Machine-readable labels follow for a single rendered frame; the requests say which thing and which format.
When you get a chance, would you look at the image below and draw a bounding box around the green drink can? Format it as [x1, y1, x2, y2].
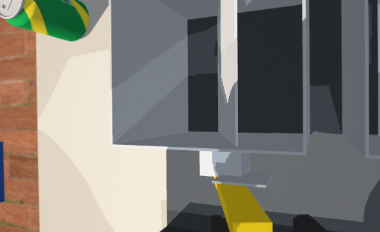
[0, 0, 90, 41]

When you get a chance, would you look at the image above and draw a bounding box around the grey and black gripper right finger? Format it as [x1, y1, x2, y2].
[293, 215, 328, 232]

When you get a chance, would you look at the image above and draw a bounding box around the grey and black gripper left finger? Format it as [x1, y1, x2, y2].
[211, 215, 230, 232]

